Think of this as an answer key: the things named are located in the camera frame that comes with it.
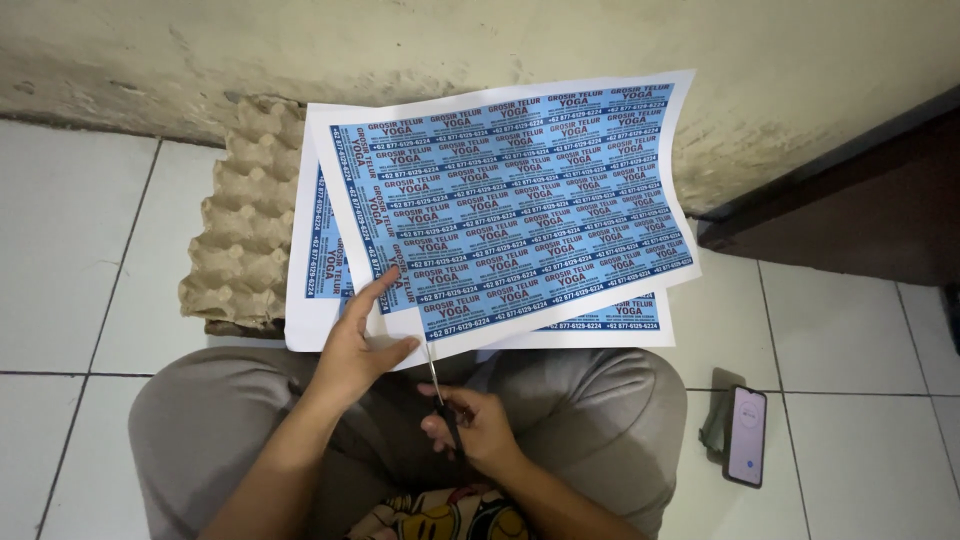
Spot person's right hand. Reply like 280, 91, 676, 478
417, 382, 524, 480

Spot person's left hand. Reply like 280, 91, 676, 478
308, 265, 422, 407

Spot black-handled scissors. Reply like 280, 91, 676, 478
424, 339, 468, 462

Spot blue printed label sheet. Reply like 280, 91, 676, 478
285, 142, 676, 354
306, 69, 703, 372

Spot cartoon print shirt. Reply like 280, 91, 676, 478
346, 486, 535, 540

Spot person's grey trousers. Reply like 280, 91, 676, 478
127, 346, 689, 540

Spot cardboard egg tray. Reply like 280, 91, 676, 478
178, 96, 309, 340

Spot smartphone with lit screen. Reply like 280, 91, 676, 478
721, 384, 768, 489

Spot dark wooden door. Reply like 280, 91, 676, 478
696, 86, 960, 288

